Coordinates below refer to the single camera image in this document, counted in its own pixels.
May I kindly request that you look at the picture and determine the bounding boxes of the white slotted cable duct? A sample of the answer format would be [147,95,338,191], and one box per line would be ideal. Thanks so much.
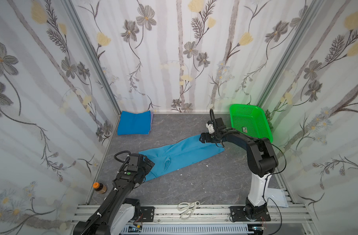
[119,224,254,235]

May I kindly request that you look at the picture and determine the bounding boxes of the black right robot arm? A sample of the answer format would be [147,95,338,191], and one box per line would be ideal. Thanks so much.
[199,109,278,222]

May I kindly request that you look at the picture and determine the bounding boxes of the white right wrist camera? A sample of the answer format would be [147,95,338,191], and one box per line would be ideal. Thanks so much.
[206,118,226,134]

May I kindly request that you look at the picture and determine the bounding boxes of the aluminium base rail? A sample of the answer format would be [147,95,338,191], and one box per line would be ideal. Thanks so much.
[70,204,315,235]

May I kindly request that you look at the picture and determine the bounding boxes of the brown bottle orange cap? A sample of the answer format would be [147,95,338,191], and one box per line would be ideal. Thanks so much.
[93,182,107,194]

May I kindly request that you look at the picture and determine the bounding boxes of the white handled scissors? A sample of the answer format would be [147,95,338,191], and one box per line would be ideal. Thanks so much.
[177,196,211,220]

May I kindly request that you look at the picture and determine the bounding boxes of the folded blue t shirt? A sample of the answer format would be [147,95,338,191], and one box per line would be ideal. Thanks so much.
[117,111,152,135]

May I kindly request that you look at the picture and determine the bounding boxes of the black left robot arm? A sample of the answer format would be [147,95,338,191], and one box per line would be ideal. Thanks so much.
[72,150,155,235]

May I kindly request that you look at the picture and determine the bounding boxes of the green plastic basket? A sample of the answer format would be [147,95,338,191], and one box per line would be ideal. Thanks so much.
[229,104,273,142]

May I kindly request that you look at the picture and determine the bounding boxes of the light blue t shirt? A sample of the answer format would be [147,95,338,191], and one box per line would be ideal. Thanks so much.
[140,135,225,181]

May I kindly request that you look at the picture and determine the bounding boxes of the clear plastic bag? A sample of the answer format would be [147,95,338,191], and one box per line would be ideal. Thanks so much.
[265,188,289,208]

